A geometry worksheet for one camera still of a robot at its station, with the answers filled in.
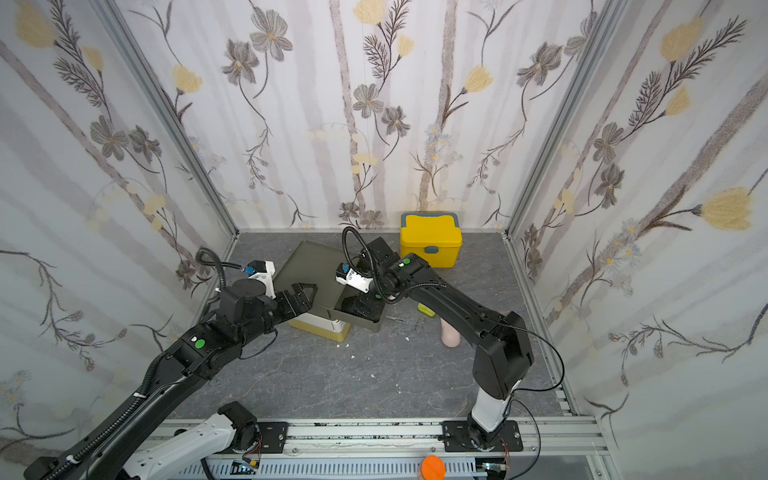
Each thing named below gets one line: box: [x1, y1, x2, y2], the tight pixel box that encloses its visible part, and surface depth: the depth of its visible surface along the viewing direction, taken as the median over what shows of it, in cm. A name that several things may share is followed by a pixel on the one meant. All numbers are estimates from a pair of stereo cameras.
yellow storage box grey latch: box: [399, 212, 462, 269], surface depth 104 cm
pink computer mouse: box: [440, 317, 461, 348], surface depth 92 cm
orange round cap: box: [421, 455, 445, 480], surface depth 63 cm
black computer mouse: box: [341, 297, 380, 319], surface depth 73 cm
